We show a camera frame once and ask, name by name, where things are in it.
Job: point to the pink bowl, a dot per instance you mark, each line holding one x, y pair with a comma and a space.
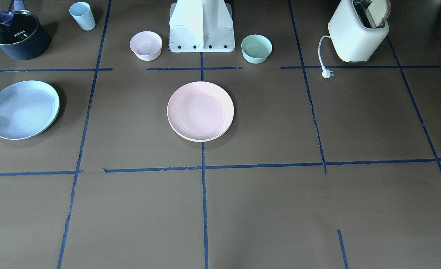
146, 45

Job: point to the cream white toaster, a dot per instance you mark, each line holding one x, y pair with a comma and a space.
353, 33

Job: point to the green bowl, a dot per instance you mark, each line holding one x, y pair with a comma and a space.
256, 48

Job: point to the light blue cup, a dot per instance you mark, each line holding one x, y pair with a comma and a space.
82, 13

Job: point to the blue plate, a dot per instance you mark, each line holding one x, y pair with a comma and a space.
27, 109

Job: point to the pink plate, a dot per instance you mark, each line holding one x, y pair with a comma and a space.
200, 111

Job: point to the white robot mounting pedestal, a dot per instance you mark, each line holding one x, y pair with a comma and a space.
201, 26

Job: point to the slice of toast bread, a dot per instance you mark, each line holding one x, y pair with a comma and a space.
379, 11

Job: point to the dark blue pot with lid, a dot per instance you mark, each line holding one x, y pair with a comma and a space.
22, 37

